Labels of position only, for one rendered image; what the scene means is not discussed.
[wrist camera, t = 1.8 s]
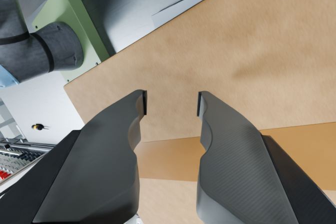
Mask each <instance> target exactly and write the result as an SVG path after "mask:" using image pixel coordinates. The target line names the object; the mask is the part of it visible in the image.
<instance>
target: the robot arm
mask: <svg viewBox="0 0 336 224"><path fill-rule="evenodd" d="M83 61H84V53H83V48H82V45H81V42H80V40H79V38H78V36H77V35H76V33H75V32H74V30H73V29H72V28H71V27H70V26H69V25H68V24H66V23H65V22H63V21H55V22H51V23H49V24H47V25H46V26H44V27H42V28H41V29H39V30H37V31H36V32H32V33H29V30H28V28H27V25H26V22H25V19H24V16H23V12H22V9H21V6H20V3H19V0H0V89H5V88H8V87H11V86H14V85H19V84H20V83H23V82H26V81H29V80H31V79H34V78H37V77H40V76H42V75H45V74H48V73H51V72H57V71H73V70H76V69H78V68H80V67H81V66H82V64H83ZM147 101H148V94H147V90H143V89H137V90H135V91H133V92H131V93H130V94H128V95H126V96H125V97H123V98H121V99H120V100H118V101H116V102H115V103H113V104H111V105H110V106H108V107H106V108H105V109H103V110H102V111H101V112H99V113H98V114H97V115H95V116H94V117H93V118H92V119H91V120H90V121H89V122H87V123H86V124H85V125H84V126H83V127H82V128H81V129H74V130H72V131H71V132H70V133H69V134H68V135H67V136H65V137H64V138H63V139H62V140H61V141H60V142H59V143H58V144H57V145H56V146H55V147H54V148H52V149H51V150H50V151H49V152H48V153H47V154H46V155H45V156H44V157H43V158H42V159H41V160H39V161H38V162H37V163H36V164H35V165H34V166H33V167H32V168H31V169H30V170H29V171H28V172H27V173H25V174H24V175H23V176H22V177H21V178H20V179H19V180H18V181H17V182H16V183H15V184H14V185H13V186H12V187H11V188H10V189H9V190H8V191H7V192H6V193H5V194H4V195H3V196H2V197H1V198H0V224H124V223H126V222H127V221H128V220H130V219H131V218H132V217H133V216H134V215H135V214H136V213H137V211H138V209H139V198H140V178H139V170H138V161H137V155H136V154H135V153H134V149H135V148H136V146H137V145H138V143H139V142H140V141H141V129H140V121H141V120H142V118H143V117H144V116H145V115H147ZM196 116H197V117H199V118H200V120H201V121H202V125H201V134H200V143H201V144H202V146H203V147H204V149H205V151H206V152H205V153H204V155H203V156H202V157H201V158H200V163H199V171H198V179H197V188H196V213H197V215H198V217H199V218H200V220H201V221H203V222H204V223H205V224H336V205H335V204H334V203H333V202H332V201H331V199H330V198H329V197H328V196H327V195H326V194H325V193H324V192H323V191H322V190H321V188H320V187H319V186H318V185H317V184H316V183H315V182H314V181H313V180H312V179H311V178H310V177H309V176H308V175H307V174H306V173H305V172H304V171H303V170H302V168H301V167H300V166H299V165H298V164H297V163H296V162H295V161H294V160H293V159H292V158H291V157H290V156H289V155H288V154H287V153H286V152H285V151H284V150H283V148H282V147H281V146H280V145H279V144H278V143H277V142H276V141H275V140H274V139H273V138H272V137H271V136H270V135H263V134H262V133H261V132H260V131H259V130H258V129H257V128H256V127H255V126H254V125H253V124H252V123H251V122H250V121H249V120H248V119H247V118H245V117H244V116H243V115H242V114H241V113H239V112H238V111H237V110H235V109H234V108H232V107H231V106H229V105H228V104H226V103H225V102H223V101H222V100H221V99H219V98H218V97H216V96H215V95H213V94H212V93H210V92H209V91H204V90H203V91H198V96H197V114H196Z"/></svg>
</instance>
